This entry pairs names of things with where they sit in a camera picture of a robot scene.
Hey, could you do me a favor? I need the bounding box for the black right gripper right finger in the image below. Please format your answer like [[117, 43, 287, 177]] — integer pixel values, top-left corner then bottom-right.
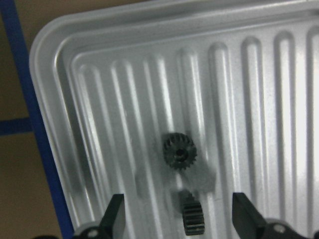
[[232, 193, 267, 239]]

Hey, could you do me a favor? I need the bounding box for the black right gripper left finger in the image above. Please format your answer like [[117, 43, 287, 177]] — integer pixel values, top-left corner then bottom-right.
[[99, 194, 124, 239]]

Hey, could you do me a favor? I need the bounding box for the black bearing gear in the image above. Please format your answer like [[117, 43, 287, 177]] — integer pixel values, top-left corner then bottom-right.
[[163, 132, 197, 170]]

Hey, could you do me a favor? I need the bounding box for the silver ribbed metal tray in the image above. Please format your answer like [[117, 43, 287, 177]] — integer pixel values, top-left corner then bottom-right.
[[29, 0, 319, 239]]

